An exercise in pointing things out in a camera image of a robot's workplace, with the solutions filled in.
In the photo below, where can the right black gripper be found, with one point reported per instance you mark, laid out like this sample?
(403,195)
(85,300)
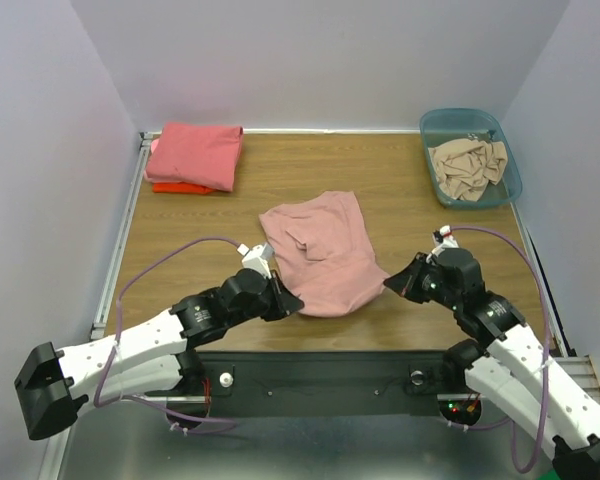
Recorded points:
(417,276)

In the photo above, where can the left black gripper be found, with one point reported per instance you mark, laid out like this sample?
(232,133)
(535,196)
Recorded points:
(283,300)

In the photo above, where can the dusty pink t shirt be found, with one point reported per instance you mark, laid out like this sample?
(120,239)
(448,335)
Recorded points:
(324,254)

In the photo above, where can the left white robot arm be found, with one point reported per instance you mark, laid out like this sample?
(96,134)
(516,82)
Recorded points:
(56,385)

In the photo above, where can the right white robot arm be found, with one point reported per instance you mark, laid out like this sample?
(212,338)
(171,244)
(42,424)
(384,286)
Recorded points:
(504,360)

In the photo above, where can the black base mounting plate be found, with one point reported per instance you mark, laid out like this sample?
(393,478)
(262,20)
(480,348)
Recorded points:
(323,384)

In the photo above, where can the beige crumpled shirt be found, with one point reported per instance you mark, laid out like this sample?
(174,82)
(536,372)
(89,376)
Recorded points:
(464,167)

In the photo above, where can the teal plastic bin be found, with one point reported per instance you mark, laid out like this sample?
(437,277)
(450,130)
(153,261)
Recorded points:
(442,125)

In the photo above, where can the folded salmon pink shirt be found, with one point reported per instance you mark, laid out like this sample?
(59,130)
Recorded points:
(204,155)

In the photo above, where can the folded red shirt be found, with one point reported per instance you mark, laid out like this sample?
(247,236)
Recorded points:
(181,188)

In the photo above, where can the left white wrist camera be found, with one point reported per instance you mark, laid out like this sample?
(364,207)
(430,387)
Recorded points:
(257,258)

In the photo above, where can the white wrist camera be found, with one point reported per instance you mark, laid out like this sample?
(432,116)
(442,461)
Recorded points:
(257,258)
(443,239)

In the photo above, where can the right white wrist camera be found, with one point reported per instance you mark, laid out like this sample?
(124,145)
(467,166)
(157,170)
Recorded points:
(443,239)

